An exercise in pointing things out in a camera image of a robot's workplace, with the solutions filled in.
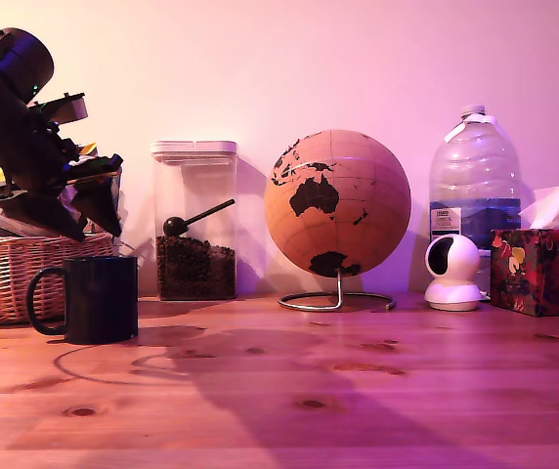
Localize wicker basket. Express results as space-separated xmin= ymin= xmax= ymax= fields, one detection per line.
xmin=0 ymin=232 xmax=115 ymax=326

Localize floral tissue box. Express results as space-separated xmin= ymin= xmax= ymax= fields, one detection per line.
xmin=490 ymin=228 xmax=559 ymax=318

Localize coffee beans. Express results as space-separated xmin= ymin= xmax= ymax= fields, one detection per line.
xmin=155 ymin=235 xmax=237 ymax=301

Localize black ceramic mug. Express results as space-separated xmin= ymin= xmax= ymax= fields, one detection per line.
xmin=25 ymin=256 xmax=139 ymax=345

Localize clear jar with white lid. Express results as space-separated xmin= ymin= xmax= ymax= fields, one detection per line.
xmin=150 ymin=140 xmax=239 ymax=301

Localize white tissue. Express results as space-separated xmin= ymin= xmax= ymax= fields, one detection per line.
xmin=518 ymin=183 xmax=559 ymax=231

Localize black coffee scoop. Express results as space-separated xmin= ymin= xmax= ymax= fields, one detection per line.
xmin=162 ymin=197 xmax=237 ymax=239

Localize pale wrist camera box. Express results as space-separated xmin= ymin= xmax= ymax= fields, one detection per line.
xmin=39 ymin=92 xmax=89 ymax=126

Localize cork globe on metal stand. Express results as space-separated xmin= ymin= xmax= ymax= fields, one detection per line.
xmin=263 ymin=129 xmax=412 ymax=312

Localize large clear water bottle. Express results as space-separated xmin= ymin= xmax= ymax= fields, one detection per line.
xmin=428 ymin=104 xmax=523 ymax=275

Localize small white round camera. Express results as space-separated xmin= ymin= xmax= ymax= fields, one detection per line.
xmin=423 ymin=234 xmax=483 ymax=312

